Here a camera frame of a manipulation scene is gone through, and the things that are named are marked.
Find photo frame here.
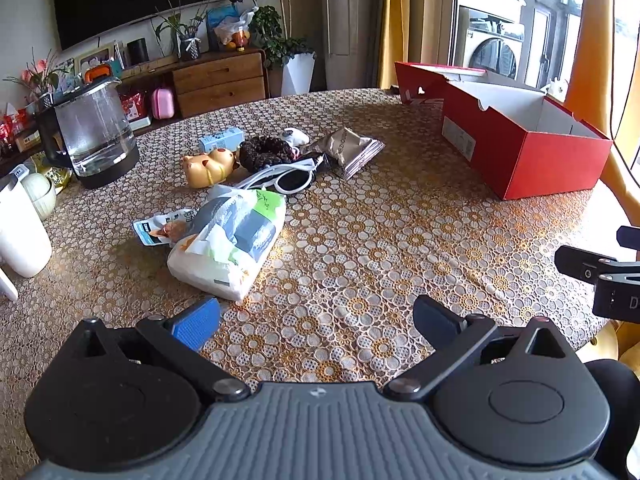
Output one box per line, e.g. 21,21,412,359
74,44,117,76

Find white tissue pack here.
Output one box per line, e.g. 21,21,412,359
166,184,287,303

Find pink small case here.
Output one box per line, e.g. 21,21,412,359
151,87,176,120

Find light blue milk carton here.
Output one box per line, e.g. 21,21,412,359
199,127,246,154

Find red cardboard shoe box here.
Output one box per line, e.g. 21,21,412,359
394,61,614,201

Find grassy plant in patterned pot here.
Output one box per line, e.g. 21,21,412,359
152,0,212,61

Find blue white snack pouch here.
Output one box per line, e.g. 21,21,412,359
132,208,196,247

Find glass electric kettle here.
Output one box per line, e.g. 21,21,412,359
35,76,141,190

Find washing machine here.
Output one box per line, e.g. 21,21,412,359
452,4,526,82

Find white sunglasses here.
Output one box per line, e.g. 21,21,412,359
235,157,321,195

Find pale green lidded cup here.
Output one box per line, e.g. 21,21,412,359
20,172,57,221

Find yellow cat toy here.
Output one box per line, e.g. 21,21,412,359
181,148,240,190

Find white tall planter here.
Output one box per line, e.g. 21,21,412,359
280,52,317,97

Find white mug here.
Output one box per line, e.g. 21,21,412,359
0,172,54,279

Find plastic bag of oranges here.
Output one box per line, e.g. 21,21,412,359
207,5,259,52

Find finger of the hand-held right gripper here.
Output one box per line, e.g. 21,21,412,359
554,244,632,284
616,225,640,252

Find orange curtain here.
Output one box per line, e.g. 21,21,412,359
562,0,640,202
377,0,457,90

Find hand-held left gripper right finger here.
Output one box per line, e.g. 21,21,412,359
382,293,576,404

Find wooden television cabinet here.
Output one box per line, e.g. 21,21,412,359
0,48,269,171

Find leafy green plant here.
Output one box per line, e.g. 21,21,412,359
220,0,317,71

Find pink flower plant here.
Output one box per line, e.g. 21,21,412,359
2,49,72,109

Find silver foil packet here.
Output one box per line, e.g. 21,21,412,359
307,127,386,180

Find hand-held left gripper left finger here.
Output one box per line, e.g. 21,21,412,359
70,296,250,404

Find black cylinder speaker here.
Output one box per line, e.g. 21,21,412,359
126,37,150,66

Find brown hair scrunchie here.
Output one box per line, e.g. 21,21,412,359
238,136,296,172

